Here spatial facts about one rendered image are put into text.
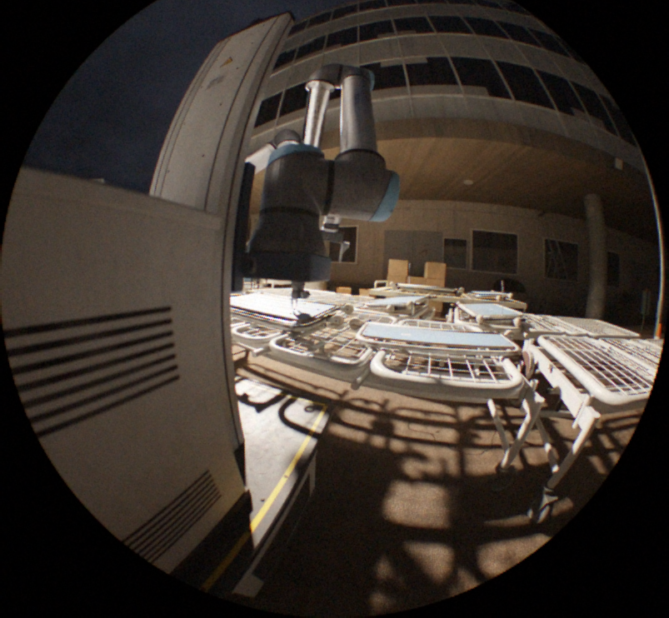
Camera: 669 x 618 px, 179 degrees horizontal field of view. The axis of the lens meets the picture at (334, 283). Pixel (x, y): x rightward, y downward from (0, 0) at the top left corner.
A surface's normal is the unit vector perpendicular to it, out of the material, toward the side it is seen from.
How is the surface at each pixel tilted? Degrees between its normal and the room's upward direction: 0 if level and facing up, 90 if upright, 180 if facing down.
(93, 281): 90
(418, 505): 0
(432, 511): 0
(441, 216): 90
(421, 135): 90
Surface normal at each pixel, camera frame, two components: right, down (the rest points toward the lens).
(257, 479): 0.06, -1.00
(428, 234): -0.43, 0.03
